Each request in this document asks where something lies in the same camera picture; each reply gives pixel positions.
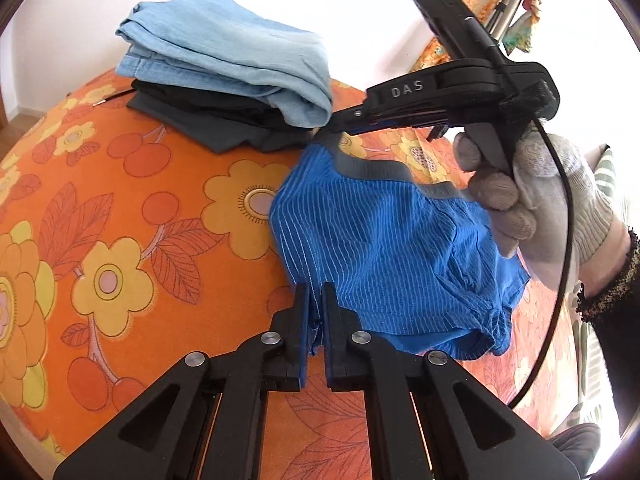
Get orange patterned scarf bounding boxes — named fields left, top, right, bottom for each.
left=412, top=0, right=516, bottom=72

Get green patterned scarf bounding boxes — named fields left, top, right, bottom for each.
left=501, top=0, right=545, bottom=55

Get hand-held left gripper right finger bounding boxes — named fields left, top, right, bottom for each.
left=321, top=281, right=582, bottom=480

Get blue striped shorts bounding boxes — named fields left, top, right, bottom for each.
left=269, top=130, right=531, bottom=363

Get person's right forearm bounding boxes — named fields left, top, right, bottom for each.
left=575, top=227, right=640, bottom=441

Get person's right hand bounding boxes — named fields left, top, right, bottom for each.
left=454, top=129, right=632, bottom=295

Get dark grey pants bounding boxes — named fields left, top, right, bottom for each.
left=126, top=95, right=323, bottom=155

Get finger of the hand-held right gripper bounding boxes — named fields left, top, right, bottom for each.
left=329, top=104, right=382, bottom=130
left=344, top=112, right=452, bottom=142

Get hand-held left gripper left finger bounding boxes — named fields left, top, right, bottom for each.
left=52, top=282, right=313, bottom=480

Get light blue jeans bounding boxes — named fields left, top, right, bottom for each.
left=115, top=0, right=335, bottom=128

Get dark grey cloth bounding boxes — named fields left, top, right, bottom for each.
left=550, top=422, right=603, bottom=480

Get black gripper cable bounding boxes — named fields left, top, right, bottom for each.
left=507, top=110, right=576, bottom=408

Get green striped pillow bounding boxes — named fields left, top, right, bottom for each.
left=570, top=145, right=640, bottom=426

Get orange floral bedspread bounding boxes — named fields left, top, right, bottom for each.
left=0, top=67, right=601, bottom=480

